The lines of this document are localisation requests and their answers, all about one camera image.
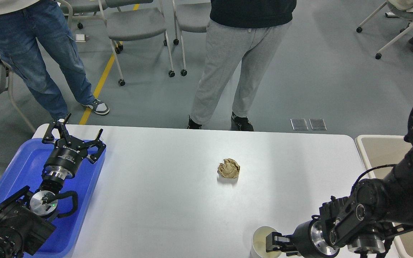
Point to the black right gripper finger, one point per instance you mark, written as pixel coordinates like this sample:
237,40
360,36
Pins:
276,241

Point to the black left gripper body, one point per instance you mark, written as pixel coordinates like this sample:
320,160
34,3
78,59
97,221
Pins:
65,158

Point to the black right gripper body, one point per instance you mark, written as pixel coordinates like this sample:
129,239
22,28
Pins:
309,241

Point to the white paper cup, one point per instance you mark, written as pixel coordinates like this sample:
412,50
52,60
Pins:
258,243

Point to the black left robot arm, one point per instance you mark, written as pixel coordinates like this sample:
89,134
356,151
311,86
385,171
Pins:
45,191

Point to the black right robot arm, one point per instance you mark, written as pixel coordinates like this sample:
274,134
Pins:
367,221

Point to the blue plastic tray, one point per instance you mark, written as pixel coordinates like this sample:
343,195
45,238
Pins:
26,168

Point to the crumpled brown paper ball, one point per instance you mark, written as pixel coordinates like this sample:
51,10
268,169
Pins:
229,168

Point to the person in blue jeans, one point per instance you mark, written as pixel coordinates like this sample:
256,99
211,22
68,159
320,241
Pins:
24,26

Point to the beige plastic bin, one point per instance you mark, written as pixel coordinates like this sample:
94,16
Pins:
376,150

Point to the right metal floor plate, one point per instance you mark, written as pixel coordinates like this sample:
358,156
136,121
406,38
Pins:
318,124

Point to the metal floor plate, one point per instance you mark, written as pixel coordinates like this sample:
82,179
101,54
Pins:
299,124
318,124

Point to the left metal floor plate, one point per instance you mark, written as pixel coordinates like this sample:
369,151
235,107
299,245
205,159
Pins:
299,124

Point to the grey chair top left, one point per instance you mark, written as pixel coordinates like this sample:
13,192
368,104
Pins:
78,10

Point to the grey chair centre left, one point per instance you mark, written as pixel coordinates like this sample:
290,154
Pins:
132,25

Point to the person in grey sweatpants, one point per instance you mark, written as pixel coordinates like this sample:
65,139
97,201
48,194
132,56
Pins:
239,32

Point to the white chair top right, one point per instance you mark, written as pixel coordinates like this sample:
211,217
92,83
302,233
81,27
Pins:
400,8

